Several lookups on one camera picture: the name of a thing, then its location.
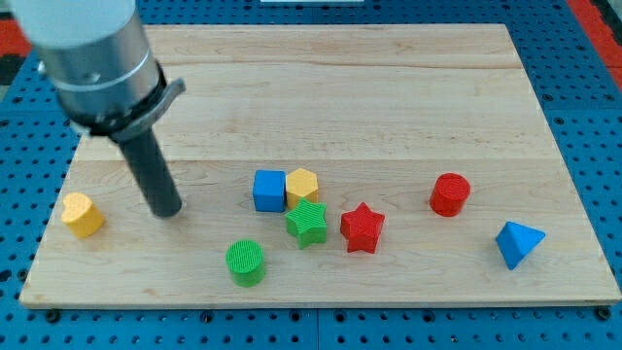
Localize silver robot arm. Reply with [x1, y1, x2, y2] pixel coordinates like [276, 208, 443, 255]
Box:
[9, 0, 186, 143]

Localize blue cube block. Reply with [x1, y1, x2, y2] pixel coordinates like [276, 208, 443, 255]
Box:
[252, 170, 286, 213]

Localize yellow hexagon block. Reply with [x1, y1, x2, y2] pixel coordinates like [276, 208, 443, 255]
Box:
[286, 168, 319, 209]

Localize wooden board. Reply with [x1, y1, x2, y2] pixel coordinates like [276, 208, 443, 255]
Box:
[20, 24, 621, 309]

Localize green star block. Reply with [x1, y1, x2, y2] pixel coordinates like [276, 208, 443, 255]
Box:
[285, 198, 328, 250]

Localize red star block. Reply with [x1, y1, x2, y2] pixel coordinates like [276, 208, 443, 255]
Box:
[340, 202, 385, 254]

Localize green cylinder block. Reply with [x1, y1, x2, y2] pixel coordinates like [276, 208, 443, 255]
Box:
[225, 239, 266, 288]

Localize red cylinder block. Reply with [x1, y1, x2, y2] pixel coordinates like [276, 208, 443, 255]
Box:
[429, 172, 471, 217]

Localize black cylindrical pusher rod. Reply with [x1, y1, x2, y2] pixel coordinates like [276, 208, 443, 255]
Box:
[119, 129, 182, 219]

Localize blue triangle block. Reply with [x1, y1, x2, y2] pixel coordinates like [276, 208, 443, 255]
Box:
[496, 222, 546, 270]

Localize yellow heart block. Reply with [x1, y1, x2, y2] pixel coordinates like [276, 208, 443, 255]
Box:
[60, 192, 105, 239]

